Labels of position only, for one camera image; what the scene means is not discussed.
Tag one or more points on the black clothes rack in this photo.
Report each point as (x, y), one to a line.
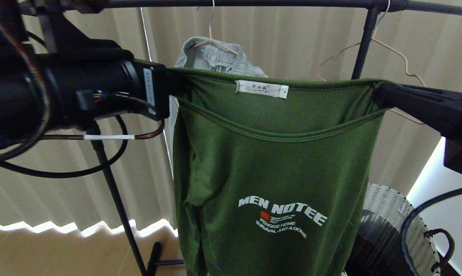
(254, 3)

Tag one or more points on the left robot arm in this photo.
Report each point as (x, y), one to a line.
(8, 99)

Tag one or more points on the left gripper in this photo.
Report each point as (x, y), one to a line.
(100, 80)

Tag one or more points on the green garment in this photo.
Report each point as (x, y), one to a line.
(273, 172)

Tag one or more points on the pale grey shorts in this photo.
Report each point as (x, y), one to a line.
(215, 57)

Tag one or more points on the beige curtain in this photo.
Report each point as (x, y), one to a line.
(292, 38)

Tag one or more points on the pink clothes hanger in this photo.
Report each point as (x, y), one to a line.
(388, 46)
(223, 46)

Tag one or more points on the white laundry basket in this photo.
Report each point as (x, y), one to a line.
(384, 203)

